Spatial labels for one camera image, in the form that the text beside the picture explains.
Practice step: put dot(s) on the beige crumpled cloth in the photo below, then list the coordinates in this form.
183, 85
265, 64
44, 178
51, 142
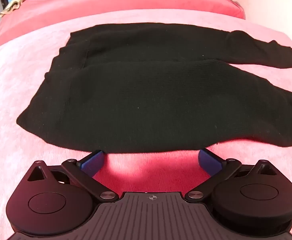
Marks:
13, 6

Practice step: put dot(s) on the black pants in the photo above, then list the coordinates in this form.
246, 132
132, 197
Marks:
146, 87

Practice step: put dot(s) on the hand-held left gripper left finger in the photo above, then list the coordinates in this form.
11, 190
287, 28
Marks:
94, 160

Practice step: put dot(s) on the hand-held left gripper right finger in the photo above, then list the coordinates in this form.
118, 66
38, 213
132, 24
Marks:
208, 161

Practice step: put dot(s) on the red bed sheet mattress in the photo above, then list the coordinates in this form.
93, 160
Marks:
126, 3

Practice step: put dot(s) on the pink blanket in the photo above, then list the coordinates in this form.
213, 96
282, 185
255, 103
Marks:
13, 85

